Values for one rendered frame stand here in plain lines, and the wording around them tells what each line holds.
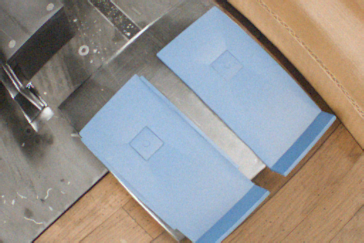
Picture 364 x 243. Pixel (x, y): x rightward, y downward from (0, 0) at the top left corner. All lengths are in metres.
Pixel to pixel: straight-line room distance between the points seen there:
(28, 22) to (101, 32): 0.11
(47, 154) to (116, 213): 0.08
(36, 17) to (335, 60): 0.29
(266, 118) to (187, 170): 0.08
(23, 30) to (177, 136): 0.17
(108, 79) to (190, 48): 0.07
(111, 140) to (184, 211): 0.08
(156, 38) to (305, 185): 0.18
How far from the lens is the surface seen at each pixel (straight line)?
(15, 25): 0.70
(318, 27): 0.76
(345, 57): 0.75
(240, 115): 0.70
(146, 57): 0.73
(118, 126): 0.71
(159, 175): 0.70
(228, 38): 0.72
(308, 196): 0.72
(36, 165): 0.74
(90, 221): 0.72
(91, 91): 0.72
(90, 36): 0.76
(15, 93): 0.67
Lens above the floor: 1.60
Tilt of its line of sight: 75 degrees down
